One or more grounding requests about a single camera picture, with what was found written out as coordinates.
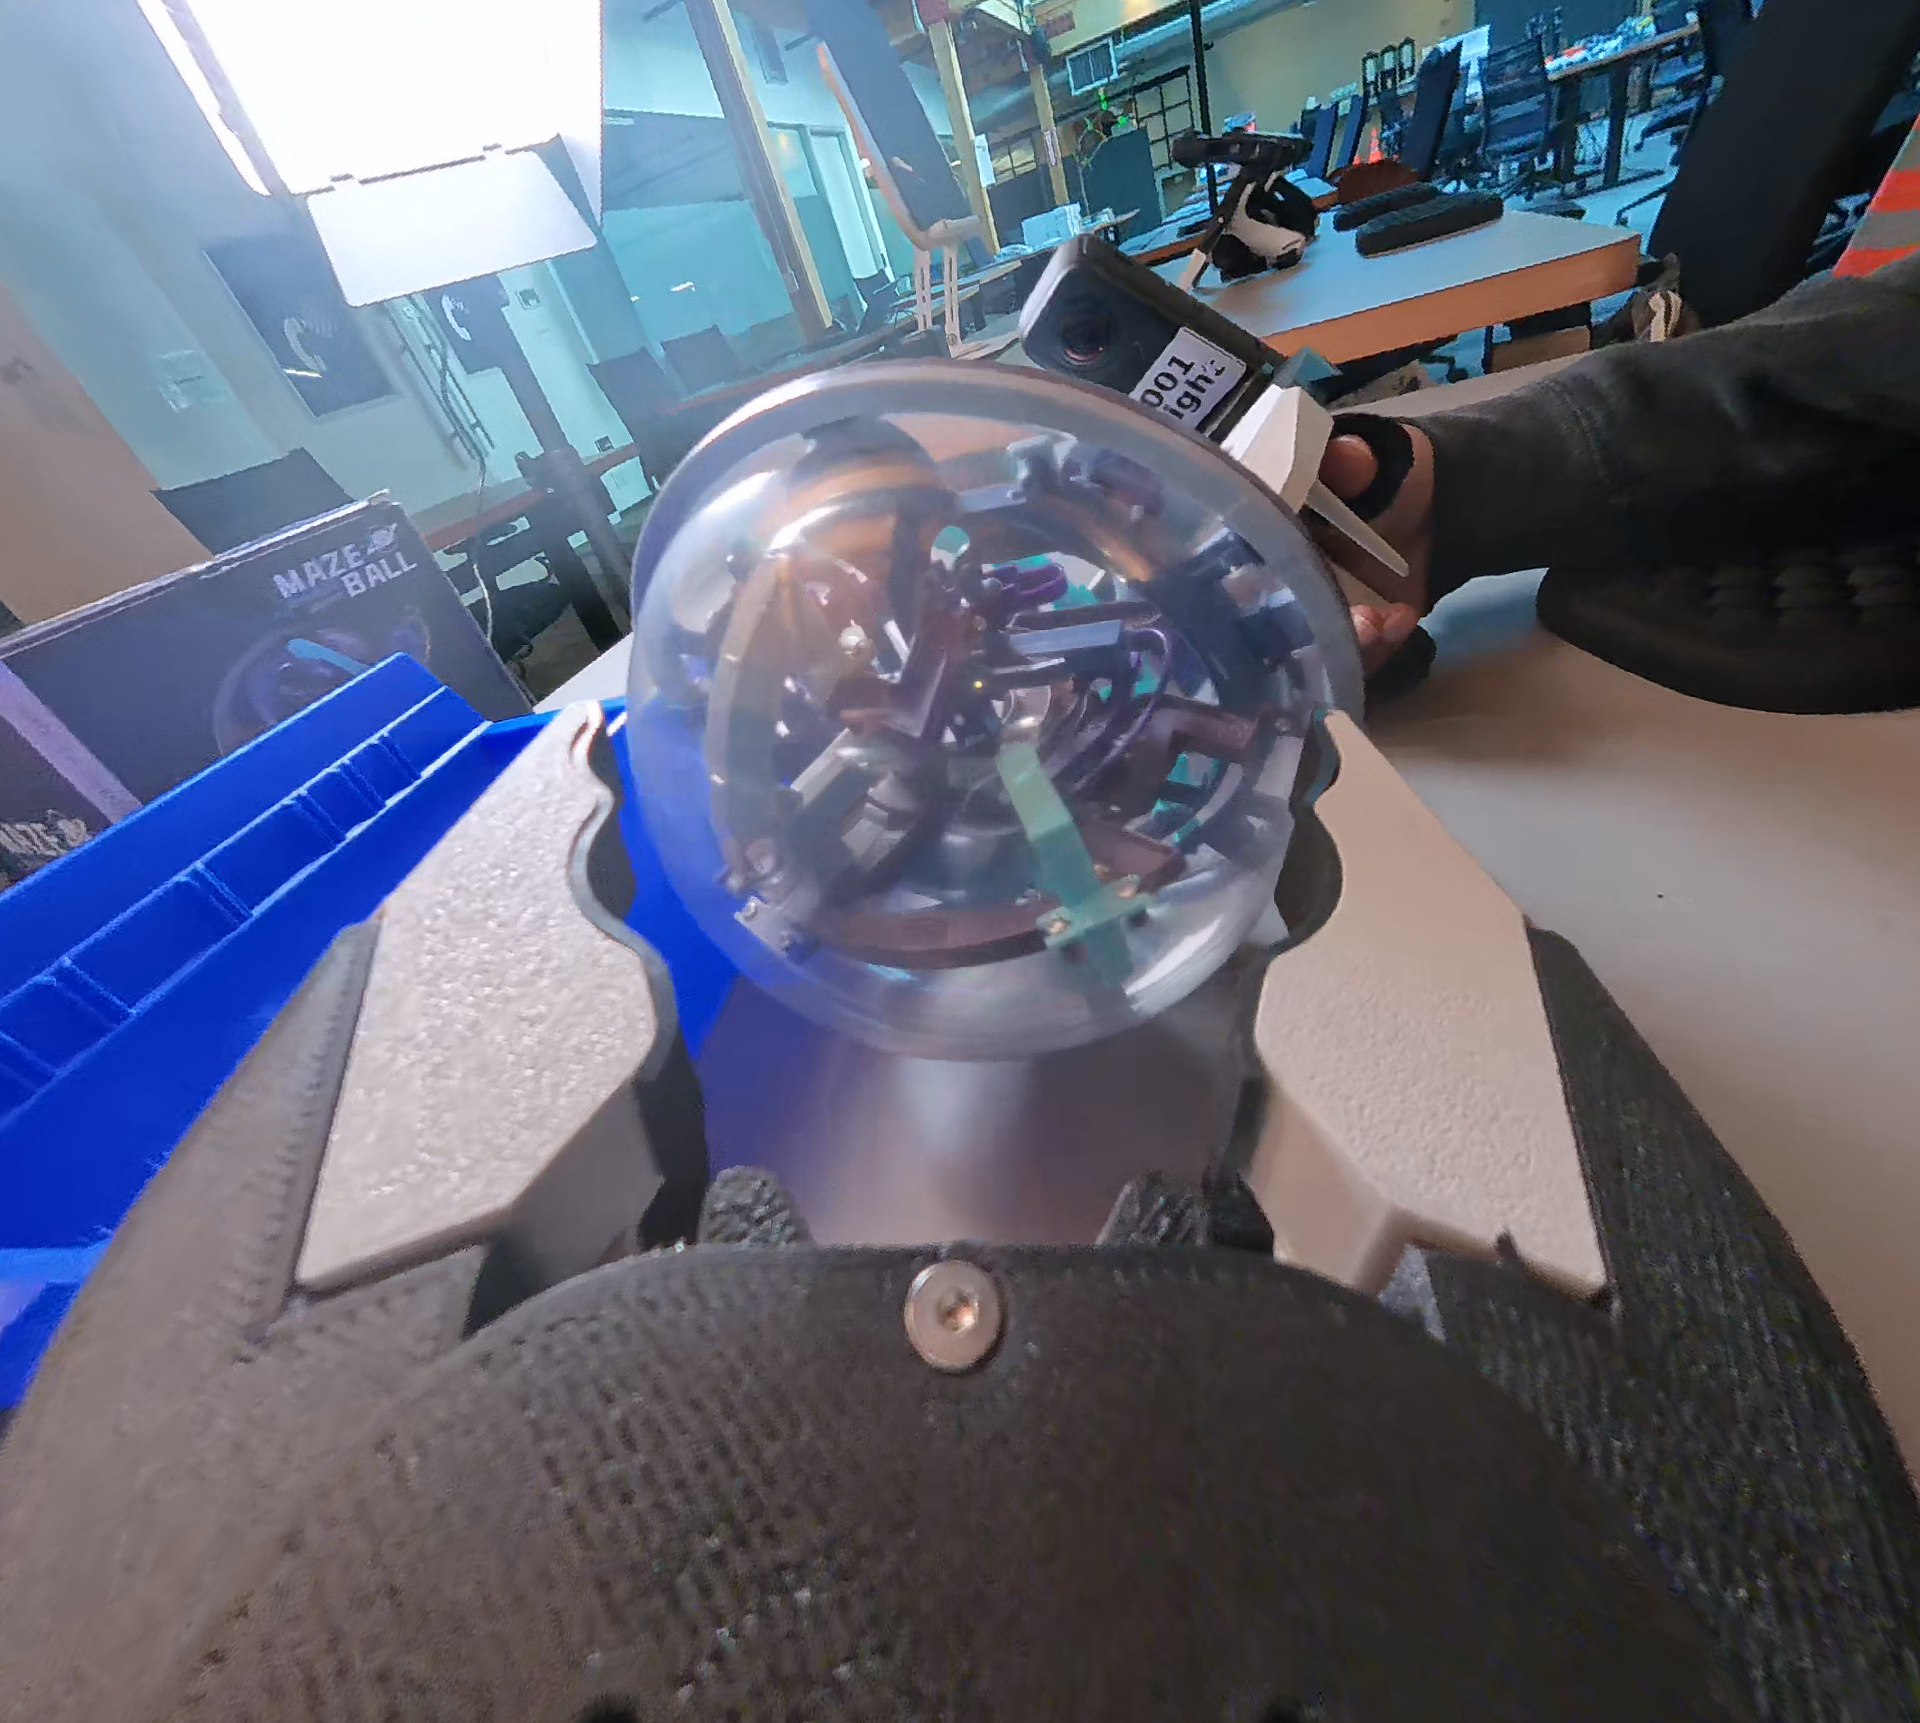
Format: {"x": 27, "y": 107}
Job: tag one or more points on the maze ball box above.
{"x": 226, "y": 658}

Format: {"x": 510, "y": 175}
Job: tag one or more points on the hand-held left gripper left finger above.
{"x": 480, "y": 1064}

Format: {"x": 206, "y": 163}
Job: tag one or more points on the person's right hand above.
{"x": 1386, "y": 524}

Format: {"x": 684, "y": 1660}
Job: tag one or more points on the person's right forearm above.
{"x": 1680, "y": 448}

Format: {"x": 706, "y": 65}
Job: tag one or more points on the bright whiteboard screen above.
{"x": 360, "y": 15}

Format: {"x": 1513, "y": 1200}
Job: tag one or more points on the blue plastic tray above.
{"x": 211, "y": 914}

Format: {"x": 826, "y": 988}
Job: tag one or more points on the clear maze ball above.
{"x": 976, "y": 704}

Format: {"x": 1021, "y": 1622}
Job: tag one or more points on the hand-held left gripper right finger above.
{"x": 1426, "y": 1064}

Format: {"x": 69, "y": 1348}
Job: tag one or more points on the wooden edged desk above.
{"x": 1410, "y": 268}

